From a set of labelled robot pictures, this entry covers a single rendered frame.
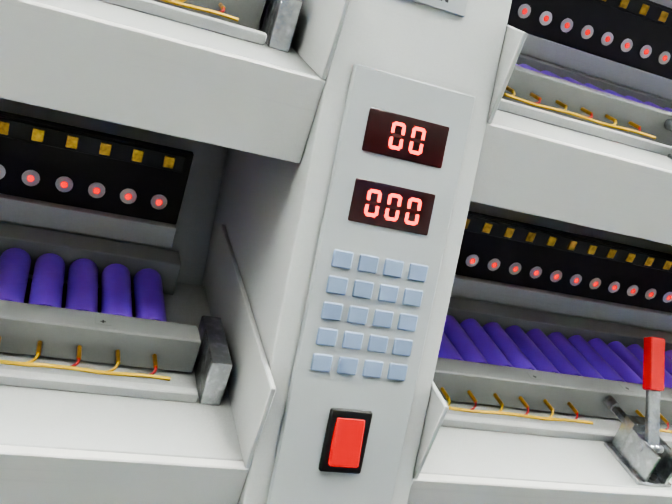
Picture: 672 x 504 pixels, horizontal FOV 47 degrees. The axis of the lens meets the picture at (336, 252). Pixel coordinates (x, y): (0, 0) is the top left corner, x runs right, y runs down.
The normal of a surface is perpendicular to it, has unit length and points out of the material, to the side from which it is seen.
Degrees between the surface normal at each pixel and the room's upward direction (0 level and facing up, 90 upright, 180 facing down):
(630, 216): 110
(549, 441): 20
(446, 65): 90
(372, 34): 90
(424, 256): 90
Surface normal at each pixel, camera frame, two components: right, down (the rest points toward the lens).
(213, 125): 0.25, 0.45
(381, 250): 0.34, 0.12
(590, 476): 0.30, -0.88
